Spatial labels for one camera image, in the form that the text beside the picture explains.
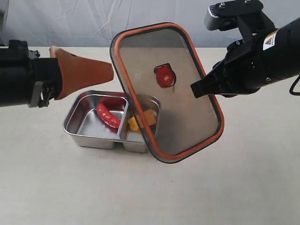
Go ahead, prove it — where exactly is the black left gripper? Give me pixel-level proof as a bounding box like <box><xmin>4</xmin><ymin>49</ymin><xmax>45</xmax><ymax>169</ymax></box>
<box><xmin>28</xmin><ymin>46</ymin><xmax>114</xmax><ymax>108</ymax></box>

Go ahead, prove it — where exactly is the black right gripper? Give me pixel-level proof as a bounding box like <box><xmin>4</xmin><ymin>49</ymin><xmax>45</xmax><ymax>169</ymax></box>
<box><xmin>190</xmin><ymin>30</ymin><xmax>281</xmax><ymax>98</ymax></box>

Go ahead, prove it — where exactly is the red toy sausage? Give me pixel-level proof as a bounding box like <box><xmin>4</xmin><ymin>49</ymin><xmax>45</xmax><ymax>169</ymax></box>
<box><xmin>96</xmin><ymin>97</ymin><xmax>126</xmax><ymax>129</ymax></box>

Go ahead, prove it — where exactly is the stainless steel lunch box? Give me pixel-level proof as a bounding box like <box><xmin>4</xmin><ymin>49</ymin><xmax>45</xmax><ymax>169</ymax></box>
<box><xmin>63</xmin><ymin>90</ymin><xmax>148</xmax><ymax>153</ymax></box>

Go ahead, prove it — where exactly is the transparent lid with orange seal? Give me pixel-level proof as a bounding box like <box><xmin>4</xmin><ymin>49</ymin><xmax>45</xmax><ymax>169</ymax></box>
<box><xmin>110</xmin><ymin>22</ymin><xmax>225</xmax><ymax>164</ymax></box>

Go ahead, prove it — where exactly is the yellow toy cheese wedge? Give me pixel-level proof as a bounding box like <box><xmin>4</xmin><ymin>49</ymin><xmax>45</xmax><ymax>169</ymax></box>
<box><xmin>127</xmin><ymin>109</ymin><xmax>157</xmax><ymax>132</ymax></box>

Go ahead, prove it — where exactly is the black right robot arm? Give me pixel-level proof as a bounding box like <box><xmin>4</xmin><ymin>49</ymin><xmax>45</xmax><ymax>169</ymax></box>
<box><xmin>191</xmin><ymin>19</ymin><xmax>300</xmax><ymax>98</ymax></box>

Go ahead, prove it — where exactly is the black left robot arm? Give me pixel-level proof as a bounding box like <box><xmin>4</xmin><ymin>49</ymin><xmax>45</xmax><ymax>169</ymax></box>
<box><xmin>0</xmin><ymin>39</ymin><xmax>114</xmax><ymax>108</ymax></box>

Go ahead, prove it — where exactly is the white backdrop cloth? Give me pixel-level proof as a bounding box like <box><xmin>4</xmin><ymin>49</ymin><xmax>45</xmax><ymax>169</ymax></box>
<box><xmin>0</xmin><ymin>0</ymin><xmax>300</xmax><ymax>48</ymax></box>

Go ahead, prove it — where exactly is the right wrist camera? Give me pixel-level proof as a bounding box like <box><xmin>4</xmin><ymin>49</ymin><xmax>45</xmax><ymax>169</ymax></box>
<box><xmin>204</xmin><ymin>0</ymin><xmax>276</xmax><ymax>42</ymax></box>

